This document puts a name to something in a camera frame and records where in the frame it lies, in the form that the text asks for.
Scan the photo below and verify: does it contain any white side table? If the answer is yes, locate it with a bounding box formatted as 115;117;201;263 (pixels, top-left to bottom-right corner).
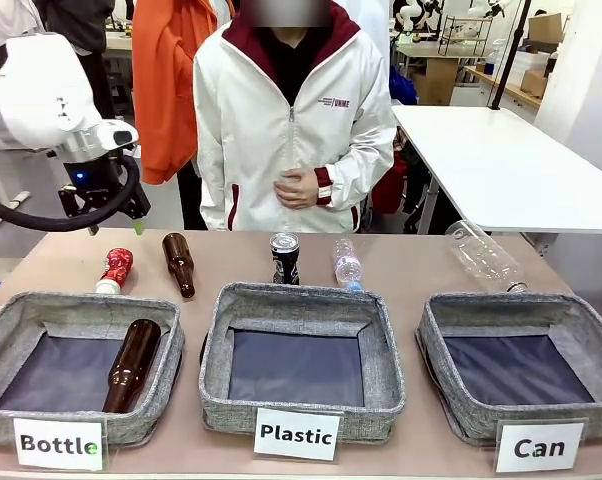
390;105;602;236

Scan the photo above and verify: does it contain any cardboard box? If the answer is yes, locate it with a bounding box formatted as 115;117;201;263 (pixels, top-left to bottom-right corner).
527;12;563;45

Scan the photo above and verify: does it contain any black drink can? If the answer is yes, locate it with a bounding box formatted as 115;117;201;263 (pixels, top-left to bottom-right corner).
270;232;301;286

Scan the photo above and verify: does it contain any person's left hand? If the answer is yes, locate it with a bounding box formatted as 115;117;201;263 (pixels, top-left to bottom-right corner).
273;168;320;210

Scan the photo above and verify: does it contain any bottle label sign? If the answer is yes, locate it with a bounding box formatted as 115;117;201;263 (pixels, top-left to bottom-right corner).
12;417;109;473

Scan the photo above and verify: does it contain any black robot cable hose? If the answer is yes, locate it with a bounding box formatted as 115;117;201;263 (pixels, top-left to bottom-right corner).
0;155;140;233

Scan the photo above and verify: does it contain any plastic label sign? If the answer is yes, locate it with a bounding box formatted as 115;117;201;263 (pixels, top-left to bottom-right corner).
252;407;345;462

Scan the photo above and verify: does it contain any small clear plastic water bottle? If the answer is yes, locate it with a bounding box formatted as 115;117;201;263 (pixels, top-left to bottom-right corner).
333;238;365;293

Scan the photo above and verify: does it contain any large brown glass bottle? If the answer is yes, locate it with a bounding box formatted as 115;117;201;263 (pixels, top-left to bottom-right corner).
102;319;162;414

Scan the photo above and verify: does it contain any grey fabric basket plastic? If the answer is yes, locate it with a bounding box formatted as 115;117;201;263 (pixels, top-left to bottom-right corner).
198;282;407;443

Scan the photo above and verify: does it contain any wooden shelf bench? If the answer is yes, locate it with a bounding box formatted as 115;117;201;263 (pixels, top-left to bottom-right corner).
463;64;543;109

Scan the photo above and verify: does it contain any can label sign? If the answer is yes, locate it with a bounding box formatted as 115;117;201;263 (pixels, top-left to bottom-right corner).
495;417;589;474

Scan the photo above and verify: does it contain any small brown glass bottle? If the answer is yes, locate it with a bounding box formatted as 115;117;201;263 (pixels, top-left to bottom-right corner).
161;232;197;299

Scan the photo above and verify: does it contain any grey fabric basket can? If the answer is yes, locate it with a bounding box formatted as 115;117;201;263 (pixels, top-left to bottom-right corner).
416;292;602;446

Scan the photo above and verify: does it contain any red and white bottle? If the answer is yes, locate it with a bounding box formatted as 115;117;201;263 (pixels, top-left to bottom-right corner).
94;248;135;295

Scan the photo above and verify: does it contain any grey fabric basket bottle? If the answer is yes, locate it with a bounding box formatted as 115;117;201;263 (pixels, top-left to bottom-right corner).
0;291;186;448

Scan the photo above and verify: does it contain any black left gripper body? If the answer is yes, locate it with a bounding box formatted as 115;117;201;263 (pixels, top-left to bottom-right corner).
57;156;152;219

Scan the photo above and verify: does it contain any orange jacket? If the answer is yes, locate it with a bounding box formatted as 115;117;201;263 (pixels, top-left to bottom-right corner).
131;0;237;186

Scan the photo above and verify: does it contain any person in white jacket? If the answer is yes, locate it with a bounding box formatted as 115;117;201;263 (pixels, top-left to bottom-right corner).
192;0;398;234

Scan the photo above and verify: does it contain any black pole stand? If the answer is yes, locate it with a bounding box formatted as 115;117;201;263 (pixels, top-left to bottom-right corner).
488;0;532;111

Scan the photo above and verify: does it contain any large clear plastic bottle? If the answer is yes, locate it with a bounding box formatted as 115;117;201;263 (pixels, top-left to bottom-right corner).
445;219;529;295

